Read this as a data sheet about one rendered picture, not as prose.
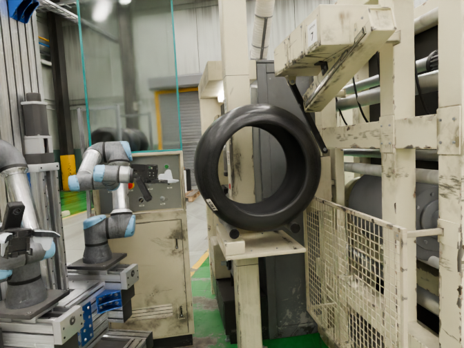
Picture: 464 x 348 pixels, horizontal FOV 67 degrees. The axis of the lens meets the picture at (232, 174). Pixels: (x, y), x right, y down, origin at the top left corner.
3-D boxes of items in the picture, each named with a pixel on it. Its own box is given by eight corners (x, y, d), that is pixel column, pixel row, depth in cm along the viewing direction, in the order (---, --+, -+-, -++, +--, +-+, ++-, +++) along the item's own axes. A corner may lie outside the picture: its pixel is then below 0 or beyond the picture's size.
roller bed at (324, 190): (294, 206, 210) (292, 157, 207) (317, 204, 212) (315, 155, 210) (306, 213, 191) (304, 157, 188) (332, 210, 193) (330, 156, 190)
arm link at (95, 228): (86, 239, 192) (84, 215, 191) (112, 237, 195) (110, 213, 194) (81, 245, 181) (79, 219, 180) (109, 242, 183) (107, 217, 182)
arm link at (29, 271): (47, 274, 141) (43, 241, 139) (10, 286, 130) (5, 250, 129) (33, 268, 148) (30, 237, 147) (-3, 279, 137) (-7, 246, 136)
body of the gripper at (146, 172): (158, 165, 154) (130, 163, 152) (157, 185, 155) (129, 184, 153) (159, 164, 162) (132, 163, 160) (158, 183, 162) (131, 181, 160)
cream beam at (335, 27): (273, 77, 188) (272, 49, 186) (317, 76, 192) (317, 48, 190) (319, 45, 128) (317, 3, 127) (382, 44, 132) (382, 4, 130)
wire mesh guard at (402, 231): (306, 310, 206) (302, 192, 200) (309, 310, 206) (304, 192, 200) (404, 434, 117) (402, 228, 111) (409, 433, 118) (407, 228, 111)
